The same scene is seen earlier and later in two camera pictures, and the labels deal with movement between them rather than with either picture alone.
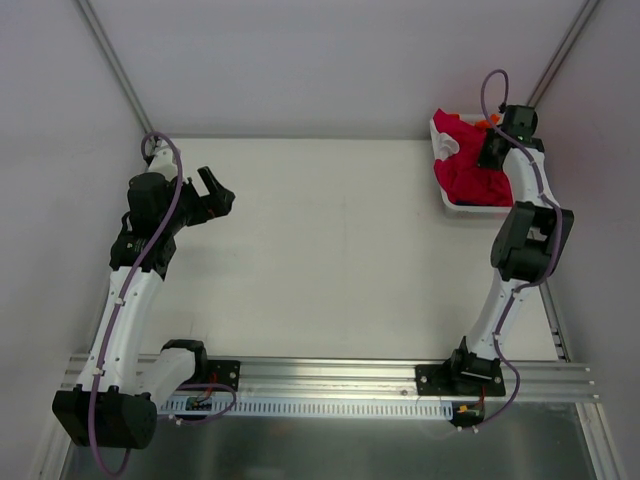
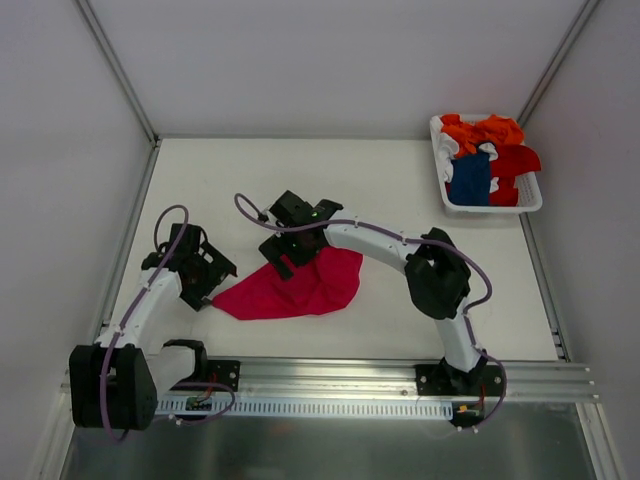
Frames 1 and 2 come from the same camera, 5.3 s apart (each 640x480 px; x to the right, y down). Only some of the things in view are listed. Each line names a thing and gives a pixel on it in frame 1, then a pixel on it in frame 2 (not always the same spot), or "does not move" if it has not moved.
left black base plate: [227, 372] does not move
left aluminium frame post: [115, 64] does not move
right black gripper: [490, 153] to [279, 252]
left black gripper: [205, 201] to [210, 281]
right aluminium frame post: [572, 36] does not move
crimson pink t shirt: [462, 179] to [326, 286]
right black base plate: [442, 380] does not move
